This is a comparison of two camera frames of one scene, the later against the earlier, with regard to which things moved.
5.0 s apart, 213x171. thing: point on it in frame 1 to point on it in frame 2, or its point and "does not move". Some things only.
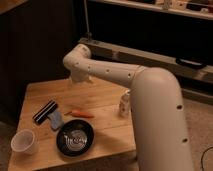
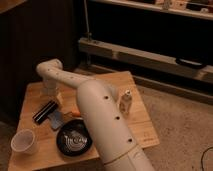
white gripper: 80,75 to 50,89
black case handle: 193,63 does not move
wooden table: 63,123 does not move
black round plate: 75,138 does not move
